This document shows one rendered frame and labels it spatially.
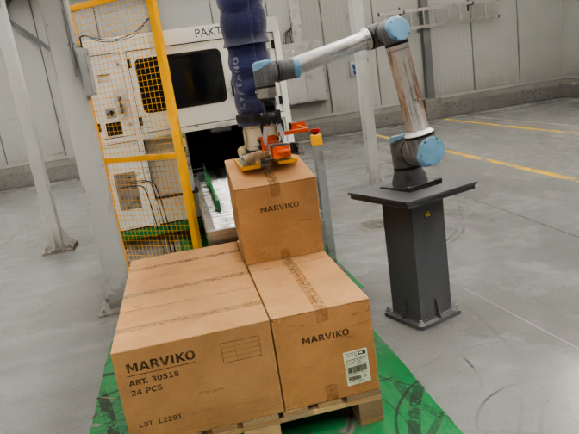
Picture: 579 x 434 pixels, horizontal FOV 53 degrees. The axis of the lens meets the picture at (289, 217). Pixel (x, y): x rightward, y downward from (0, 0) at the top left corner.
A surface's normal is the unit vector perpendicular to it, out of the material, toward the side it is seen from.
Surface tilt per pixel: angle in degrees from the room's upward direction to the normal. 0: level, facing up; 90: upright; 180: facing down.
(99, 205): 92
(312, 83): 90
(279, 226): 97
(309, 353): 90
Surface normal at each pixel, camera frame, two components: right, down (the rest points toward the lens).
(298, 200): 0.18, 0.33
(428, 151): 0.36, 0.22
